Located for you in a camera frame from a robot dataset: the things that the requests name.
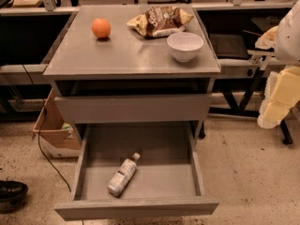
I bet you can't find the open grey middle drawer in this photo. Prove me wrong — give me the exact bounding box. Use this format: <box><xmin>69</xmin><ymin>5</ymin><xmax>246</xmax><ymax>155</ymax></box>
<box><xmin>55</xmin><ymin>122</ymin><xmax>218</xmax><ymax>220</ymax></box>

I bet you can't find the orange fruit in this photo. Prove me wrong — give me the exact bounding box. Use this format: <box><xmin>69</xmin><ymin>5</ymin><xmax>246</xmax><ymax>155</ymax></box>
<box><xmin>92</xmin><ymin>19</ymin><xmax>112</xmax><ymax>38</ymax></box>

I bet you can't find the black power cable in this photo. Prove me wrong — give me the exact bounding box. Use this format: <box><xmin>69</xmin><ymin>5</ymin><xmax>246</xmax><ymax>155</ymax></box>
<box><xmin>22</xmin><ymin>64</ymin><xmax>72</xmax><ymax>193</ymax></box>

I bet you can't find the white ceramic bowl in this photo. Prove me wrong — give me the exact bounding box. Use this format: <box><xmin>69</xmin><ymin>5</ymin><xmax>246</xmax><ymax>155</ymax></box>
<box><xmin>167</xmin><ymin>32</ymin><xmax>204</xmax><ymax>63</ymax></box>

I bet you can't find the black shoe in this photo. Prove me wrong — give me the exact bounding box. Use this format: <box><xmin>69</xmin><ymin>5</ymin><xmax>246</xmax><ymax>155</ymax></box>
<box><xmin>0</xmin><ymin>180</ymin><xmax>28</xmax><ymax>203</ymax></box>

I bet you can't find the closed grey top drawer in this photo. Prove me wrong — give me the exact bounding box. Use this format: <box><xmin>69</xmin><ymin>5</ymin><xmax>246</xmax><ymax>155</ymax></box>
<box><xmin>55</xmin><ymin>94</ymin><xmax>211</xmax><ymax>124</ymax></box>

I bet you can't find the cardboard box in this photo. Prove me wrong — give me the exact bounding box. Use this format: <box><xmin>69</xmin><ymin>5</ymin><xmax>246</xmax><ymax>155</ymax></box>
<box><xmin>33</xmin><ymin>91</ymin><xmax>81</xmax><ymax>158</ymax></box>

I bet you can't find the grey drawer cabinet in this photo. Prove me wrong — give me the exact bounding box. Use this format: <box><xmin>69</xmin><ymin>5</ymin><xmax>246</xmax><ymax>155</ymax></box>
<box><xmin>44</xmin><ymin>5</ymin><xmax>221</xmax><ymax>139</ymax></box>

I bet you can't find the brown yellow chip bag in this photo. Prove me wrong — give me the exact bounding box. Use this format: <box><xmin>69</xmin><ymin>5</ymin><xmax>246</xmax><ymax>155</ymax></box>
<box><xmin>127</xmin><ymin>6</ymin><xmax>194</xmax><ymax>38</ymax></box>

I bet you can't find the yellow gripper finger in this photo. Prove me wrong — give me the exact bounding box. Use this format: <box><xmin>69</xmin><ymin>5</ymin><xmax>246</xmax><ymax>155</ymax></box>
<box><xmin>265</xmin><ymin>66</ymin><xmax>300</xmax><ymax>124</ymax></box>
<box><xmin>257</xmin><ymin>71</ymin><xmax>278</xmax><ymax>129</ymax></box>

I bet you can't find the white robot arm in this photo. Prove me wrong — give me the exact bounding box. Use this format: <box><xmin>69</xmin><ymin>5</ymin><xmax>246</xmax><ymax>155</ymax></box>
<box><xmin>255</xmin><ymin>1</ymin><xmax>300</xmax><ymax>128</ymax></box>

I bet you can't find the clear plastic bottle blue label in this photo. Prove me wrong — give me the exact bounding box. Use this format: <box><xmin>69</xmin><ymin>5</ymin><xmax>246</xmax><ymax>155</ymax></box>
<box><xmin>107</xmin><ymin>153</ymin><xmax>141</xmax><ymax>197</ymax></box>

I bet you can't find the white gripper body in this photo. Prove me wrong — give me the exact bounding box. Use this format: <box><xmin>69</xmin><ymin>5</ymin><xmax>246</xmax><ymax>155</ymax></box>
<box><xmin>255</xmin><ymin>26</ymin><xmax>278</xmax><ymax>50</ymax></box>

